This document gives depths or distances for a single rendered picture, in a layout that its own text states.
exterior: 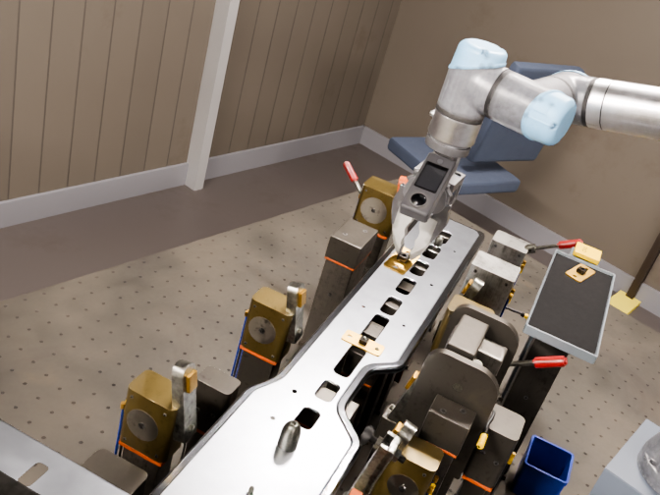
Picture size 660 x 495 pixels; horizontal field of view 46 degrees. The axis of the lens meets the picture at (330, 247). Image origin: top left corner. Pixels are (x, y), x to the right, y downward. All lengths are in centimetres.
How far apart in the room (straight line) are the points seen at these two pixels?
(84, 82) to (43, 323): 173
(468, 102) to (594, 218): 334
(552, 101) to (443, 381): 48
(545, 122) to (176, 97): 286
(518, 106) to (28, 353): 119
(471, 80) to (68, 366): 109
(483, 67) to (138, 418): 75
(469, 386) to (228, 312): 91
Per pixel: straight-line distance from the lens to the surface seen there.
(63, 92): 345
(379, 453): 105
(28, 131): 344
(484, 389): 130
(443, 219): 126
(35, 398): 175
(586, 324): 160
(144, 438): 132
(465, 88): 118
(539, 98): 115
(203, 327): 199
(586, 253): 188
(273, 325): 152
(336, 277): 188
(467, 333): 136
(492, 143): 374
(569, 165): 449
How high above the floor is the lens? 191
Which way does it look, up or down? 29 degrees down
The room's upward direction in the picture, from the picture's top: 17 degrees clockwise
